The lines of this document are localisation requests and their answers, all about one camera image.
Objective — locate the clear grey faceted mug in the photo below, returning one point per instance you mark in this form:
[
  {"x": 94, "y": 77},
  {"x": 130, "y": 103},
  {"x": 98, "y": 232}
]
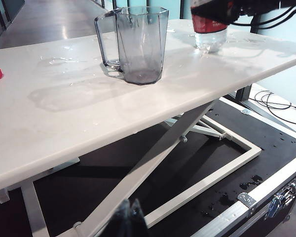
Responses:
[{"x": 143, "y": 49}]

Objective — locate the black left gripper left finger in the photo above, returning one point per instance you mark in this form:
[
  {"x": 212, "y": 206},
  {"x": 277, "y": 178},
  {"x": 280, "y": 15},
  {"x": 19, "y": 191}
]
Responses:
[{"x": 119, "y": 222}]

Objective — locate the white folding lift table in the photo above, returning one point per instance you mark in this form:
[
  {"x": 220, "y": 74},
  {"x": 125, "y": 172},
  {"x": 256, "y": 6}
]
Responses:
[{"x": 150, "y": 163}]

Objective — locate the aluminium robot stand rail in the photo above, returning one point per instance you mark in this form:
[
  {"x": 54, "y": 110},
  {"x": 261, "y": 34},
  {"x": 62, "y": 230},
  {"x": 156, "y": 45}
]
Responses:
[{"x": 261, "y": 113}]

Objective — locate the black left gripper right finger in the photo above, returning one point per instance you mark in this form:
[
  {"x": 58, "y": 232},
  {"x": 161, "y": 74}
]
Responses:
[{"x": 138, "y": 219}]

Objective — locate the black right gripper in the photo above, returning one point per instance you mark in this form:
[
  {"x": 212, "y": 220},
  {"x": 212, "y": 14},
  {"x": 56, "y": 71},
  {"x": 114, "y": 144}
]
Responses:
[{"x": 259, "y": 6}]

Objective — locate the black aluminium-edged flight case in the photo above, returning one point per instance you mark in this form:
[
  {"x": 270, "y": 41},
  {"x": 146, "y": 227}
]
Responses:
[{"x": 236, "y": 172}]

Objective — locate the clear red-label water bottle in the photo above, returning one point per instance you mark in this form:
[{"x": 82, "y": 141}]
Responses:
[{"x": 209, "y": 40}]

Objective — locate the silver butterfly case latch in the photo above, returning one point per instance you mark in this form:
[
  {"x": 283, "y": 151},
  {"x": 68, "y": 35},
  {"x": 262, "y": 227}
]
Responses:
[{"x": 282, "y": 200}]

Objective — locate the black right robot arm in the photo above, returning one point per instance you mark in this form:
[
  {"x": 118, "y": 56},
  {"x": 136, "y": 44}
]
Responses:
[{"x": 292, "y": 2}]

